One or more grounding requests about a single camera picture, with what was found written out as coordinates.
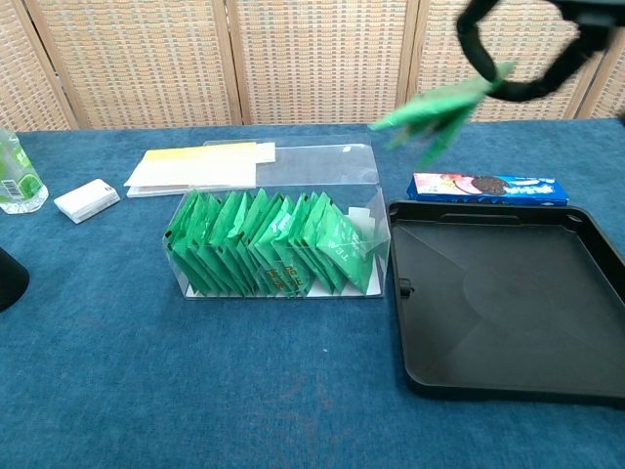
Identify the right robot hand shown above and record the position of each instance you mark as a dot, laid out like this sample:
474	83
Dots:
561	73

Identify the clear plastic box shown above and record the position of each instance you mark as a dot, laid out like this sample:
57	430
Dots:
317	166

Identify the black plastic tray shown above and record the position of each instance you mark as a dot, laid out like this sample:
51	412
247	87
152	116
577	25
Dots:
512	303

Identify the green tea bags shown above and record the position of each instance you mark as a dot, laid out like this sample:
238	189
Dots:
377	289

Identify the blue cookie box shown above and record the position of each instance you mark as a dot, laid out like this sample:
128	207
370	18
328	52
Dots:
488	188

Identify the wicker folding screen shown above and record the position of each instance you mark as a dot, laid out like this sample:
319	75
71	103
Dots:
317	58

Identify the small white card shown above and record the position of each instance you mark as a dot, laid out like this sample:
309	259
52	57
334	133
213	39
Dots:
267	152

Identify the yellow and white envelope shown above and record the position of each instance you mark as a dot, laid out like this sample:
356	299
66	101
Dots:
195	158

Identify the blue tablecloth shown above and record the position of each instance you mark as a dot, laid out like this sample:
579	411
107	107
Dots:
195	391

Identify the white tissue pack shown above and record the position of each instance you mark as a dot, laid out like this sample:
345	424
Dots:
85	200

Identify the clear plastic bottle green label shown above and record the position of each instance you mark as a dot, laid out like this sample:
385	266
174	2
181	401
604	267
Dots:
19	185

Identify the black rounded object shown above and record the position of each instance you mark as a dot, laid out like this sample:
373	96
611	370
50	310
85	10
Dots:
10	278

